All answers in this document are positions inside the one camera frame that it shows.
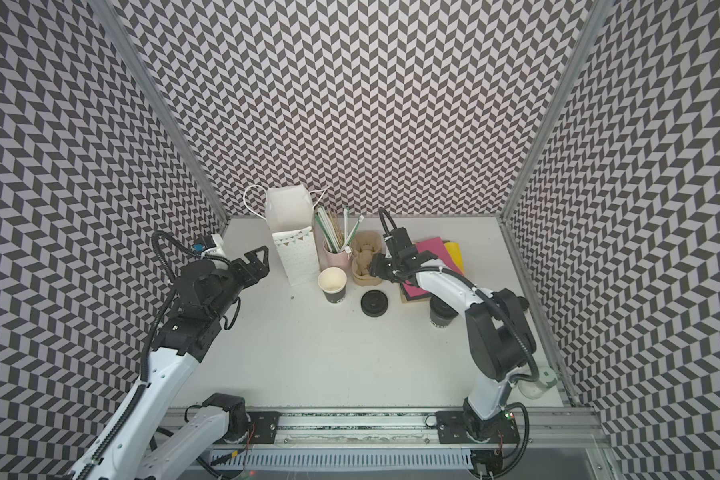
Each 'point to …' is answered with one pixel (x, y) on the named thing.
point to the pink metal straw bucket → (330, 259)
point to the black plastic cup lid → (374, 303)
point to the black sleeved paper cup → (332, 281)
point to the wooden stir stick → (337, 227)
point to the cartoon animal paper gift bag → (290, 215)
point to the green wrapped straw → (347, 243)
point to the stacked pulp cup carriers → (365, 245)
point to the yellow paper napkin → (455, 250)
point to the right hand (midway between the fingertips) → (374, 276)
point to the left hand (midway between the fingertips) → (256, 255)
